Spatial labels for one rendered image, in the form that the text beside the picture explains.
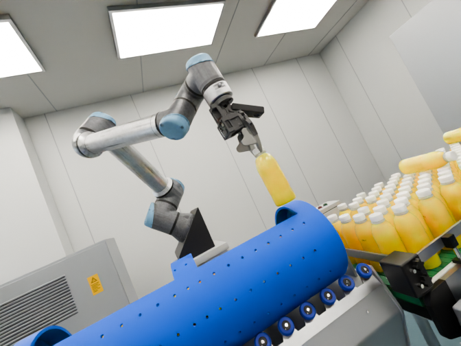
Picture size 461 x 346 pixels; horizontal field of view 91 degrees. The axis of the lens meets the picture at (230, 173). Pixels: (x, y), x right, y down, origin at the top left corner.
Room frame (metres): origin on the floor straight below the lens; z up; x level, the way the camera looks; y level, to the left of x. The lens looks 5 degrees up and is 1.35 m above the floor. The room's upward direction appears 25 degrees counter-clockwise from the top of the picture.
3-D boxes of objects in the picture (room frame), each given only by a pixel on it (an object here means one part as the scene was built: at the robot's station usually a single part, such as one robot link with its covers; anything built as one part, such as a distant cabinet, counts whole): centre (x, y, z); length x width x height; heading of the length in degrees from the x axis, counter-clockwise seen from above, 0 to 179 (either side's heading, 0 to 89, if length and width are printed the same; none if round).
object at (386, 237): (0.76, -0.37, 0.99); 0.07 x 0.07 x 0.19
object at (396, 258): (0.66, -0.32, 0.95); 0.10 x 0.07 x 0.10; 17
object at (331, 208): (1.18, -0.33, 1.05); 0.20 x 0.10 x 0.10; 107
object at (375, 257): (0.86, -0.29, 0.96); 0.40 x 0.01 x 0.03; 17
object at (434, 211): (0.78, -0.55, 0.99); 0.07 x 0.07 x 0.19
